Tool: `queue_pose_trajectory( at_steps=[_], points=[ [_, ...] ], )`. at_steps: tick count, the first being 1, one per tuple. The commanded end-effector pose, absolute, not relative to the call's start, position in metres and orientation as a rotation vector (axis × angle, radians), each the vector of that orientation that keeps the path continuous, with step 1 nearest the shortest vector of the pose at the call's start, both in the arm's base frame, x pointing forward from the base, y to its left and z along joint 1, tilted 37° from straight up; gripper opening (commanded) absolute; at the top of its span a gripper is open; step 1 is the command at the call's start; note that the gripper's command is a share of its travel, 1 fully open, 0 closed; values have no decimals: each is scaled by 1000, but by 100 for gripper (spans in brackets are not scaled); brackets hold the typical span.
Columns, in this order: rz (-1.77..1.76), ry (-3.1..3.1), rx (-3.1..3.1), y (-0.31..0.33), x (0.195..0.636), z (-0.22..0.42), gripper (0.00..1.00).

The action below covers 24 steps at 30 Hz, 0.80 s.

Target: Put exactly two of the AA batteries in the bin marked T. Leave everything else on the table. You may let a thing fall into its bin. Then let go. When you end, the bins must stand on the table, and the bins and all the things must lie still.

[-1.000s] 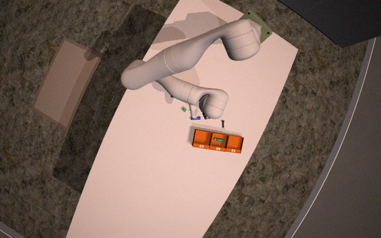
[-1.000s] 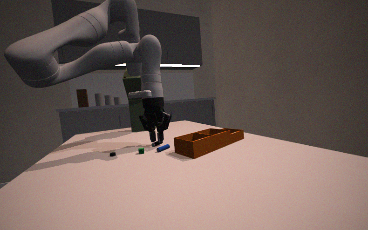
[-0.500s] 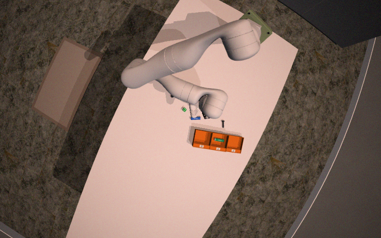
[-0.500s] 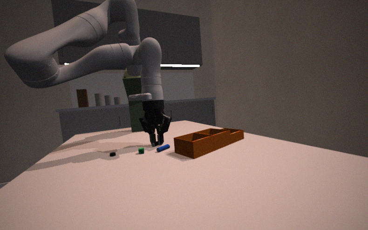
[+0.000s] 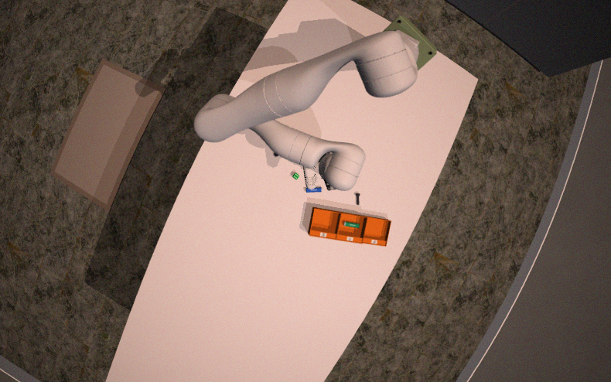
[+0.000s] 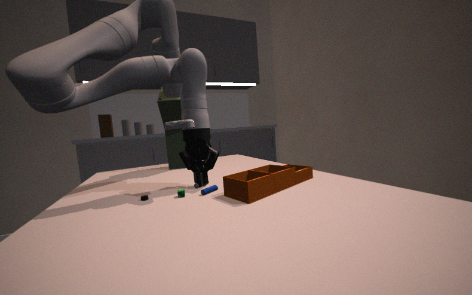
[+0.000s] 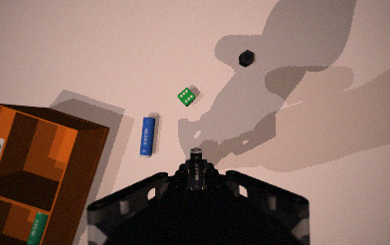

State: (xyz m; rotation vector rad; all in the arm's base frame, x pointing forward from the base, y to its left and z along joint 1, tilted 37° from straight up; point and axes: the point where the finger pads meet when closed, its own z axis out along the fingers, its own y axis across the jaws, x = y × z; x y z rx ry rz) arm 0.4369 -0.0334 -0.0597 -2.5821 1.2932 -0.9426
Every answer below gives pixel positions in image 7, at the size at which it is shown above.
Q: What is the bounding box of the black battery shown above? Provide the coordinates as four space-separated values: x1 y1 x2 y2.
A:
190 148 203 190

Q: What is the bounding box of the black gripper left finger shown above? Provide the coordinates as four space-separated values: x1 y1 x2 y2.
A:
87 159 192 245

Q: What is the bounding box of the green die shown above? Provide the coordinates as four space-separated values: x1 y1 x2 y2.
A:
177 88 195 107

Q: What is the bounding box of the orange rack of three bins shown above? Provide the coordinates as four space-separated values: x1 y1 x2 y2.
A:
0 104 110 245

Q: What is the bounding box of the green aa battery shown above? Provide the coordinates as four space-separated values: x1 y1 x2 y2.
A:
27 211 49 245

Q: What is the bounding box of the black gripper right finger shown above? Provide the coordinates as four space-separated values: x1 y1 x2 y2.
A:
202 159 310 245

